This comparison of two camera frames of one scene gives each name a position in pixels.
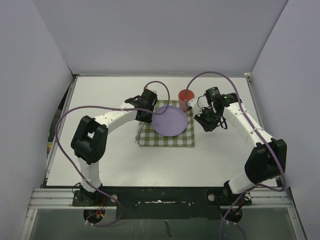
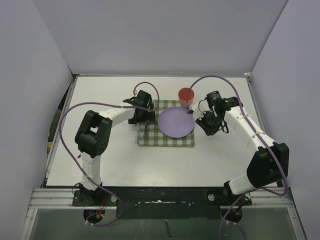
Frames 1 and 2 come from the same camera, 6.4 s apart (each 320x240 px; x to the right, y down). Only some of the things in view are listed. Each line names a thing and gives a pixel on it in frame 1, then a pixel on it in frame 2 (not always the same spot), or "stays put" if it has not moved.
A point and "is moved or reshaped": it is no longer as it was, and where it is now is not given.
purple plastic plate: (171, 124) is moved or reshaped
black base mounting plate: (163, 202) stays put
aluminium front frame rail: (62, 198) stays put
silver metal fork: (138, 136) to (145, 135)
